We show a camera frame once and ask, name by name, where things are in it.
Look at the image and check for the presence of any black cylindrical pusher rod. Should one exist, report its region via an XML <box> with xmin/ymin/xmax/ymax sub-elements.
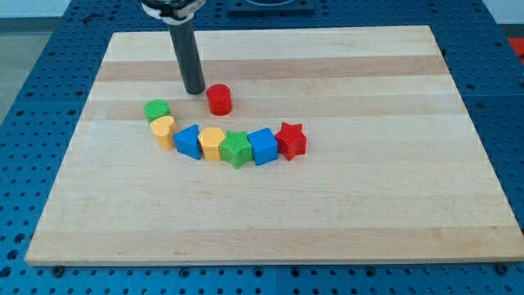
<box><xmin>168</xmin><ymin>20</ymin><xmax>206</xmax><ymax>94</ymax></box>

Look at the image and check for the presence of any silver white tool mount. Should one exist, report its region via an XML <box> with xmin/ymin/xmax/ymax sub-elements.
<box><xmin>141</xmin><ymin>0</ymin><xmax>206</xmax><ymax>25</ymax></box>

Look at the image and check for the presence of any red cylinder block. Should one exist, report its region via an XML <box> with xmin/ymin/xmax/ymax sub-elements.
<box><xmin>206</xmin><ymin>84</ymin><xmax>233</xmax><ymax>116</ymax></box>

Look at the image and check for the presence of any green cylinder block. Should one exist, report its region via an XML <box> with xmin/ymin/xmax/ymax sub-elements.
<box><xmin>143</xmin><ymin>99</ymin><xmax>171</xmax><ymax>123</ymax></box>

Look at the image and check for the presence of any yellow heart block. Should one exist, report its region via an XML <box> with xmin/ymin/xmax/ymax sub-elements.
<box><xmin>150</xmin><ymin>116</ymin><xmax>177</xmax><ymax>151</ymax></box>

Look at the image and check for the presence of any yellow hexagon block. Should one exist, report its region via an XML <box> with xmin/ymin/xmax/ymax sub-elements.
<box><xmin>197</xmin><ymin>127</ymin><xmax>225</xmax><ymax>161</ymax></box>

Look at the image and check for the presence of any blue triangle block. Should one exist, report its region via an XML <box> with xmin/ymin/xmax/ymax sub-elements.
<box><xmin>173</xmin><ymin>125</ymin><xmax>201</xmax><ymax>160</ymax></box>

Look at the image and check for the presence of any green star block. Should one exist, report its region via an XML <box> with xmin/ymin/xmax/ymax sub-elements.
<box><xmin>219</xmin><ymin>130</ymin><xmax>253</xmax><ymax>169</ymax></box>

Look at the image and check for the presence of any blue cube block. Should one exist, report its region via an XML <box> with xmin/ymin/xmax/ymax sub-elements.
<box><xmin>247</xmin><ymin>128</ymin><xmax>278</xmax><ymax>166</ymax></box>

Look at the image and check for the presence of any red star block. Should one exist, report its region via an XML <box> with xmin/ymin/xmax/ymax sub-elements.
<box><xmin>274</xmin><ymin>122</ymin><xmax>307</xmax><ymax>161</ymax></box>

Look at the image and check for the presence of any light wooden board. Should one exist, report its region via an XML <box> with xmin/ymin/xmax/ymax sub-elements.
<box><xmin>25</xmin><ymin>25</ymin><xmax>523</xmax><ymax>266</ymax></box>

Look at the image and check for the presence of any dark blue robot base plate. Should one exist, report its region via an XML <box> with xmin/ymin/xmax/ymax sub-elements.
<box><xmin>227</xmin><ymin>0</ymin><xmax>315</xmax><ymax>15</ymax></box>

